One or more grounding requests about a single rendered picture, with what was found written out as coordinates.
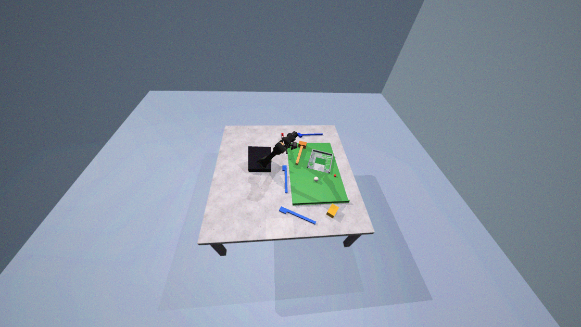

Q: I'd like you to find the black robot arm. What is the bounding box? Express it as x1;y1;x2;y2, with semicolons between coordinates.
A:
257;131;298;169

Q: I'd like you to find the yellow cube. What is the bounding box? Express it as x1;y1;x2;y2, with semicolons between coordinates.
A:
326;204;339;218

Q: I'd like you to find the green flat mat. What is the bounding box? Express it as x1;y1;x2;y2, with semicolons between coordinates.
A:
287;143;348;203

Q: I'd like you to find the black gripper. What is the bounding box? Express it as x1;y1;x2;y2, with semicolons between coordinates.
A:
283;142;297;150

